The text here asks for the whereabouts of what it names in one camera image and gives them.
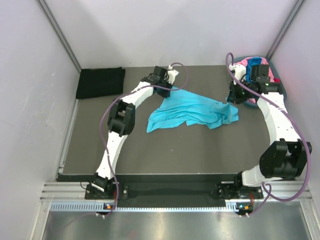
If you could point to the light blue t shirt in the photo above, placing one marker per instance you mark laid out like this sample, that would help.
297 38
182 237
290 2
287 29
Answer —
184 107

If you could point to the folded black t shirt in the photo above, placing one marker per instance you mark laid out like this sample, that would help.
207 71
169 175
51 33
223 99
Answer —
100 82

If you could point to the slotted cable duct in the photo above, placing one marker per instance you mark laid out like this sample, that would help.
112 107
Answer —
102 207

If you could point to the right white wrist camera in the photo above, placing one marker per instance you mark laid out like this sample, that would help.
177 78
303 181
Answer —
238 70

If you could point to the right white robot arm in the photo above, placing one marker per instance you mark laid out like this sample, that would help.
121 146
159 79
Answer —
288 154

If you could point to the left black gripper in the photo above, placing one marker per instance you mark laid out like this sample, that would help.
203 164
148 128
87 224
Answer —
165 94

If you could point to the magenta t shirt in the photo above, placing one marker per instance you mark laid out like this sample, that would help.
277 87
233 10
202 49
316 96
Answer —
277 80

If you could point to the dark blue t shirt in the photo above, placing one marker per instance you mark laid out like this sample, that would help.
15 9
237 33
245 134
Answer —
251 62

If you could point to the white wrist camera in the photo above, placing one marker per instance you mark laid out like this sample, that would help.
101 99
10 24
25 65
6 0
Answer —
172 74
238 70

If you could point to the blue laundry basket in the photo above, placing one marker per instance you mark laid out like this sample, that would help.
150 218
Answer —
278 82

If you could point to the corner aluminium post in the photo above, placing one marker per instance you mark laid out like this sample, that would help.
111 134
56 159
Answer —
59 33
289 20

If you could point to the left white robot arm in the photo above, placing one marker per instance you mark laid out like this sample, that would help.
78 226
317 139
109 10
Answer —
121 122

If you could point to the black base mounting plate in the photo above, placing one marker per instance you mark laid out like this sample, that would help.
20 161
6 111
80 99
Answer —
181 194

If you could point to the pink t shirt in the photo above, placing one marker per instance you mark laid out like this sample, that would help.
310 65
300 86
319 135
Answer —
270 71

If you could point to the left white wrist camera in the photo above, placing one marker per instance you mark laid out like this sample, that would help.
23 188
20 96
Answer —
172 74

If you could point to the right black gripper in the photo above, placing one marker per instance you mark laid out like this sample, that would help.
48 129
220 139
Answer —
232 96

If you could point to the left corner aluminium post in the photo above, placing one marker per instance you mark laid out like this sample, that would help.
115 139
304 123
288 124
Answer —
59 33

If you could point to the right corner aluminium post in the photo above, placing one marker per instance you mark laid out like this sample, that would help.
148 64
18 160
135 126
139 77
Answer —
289 20

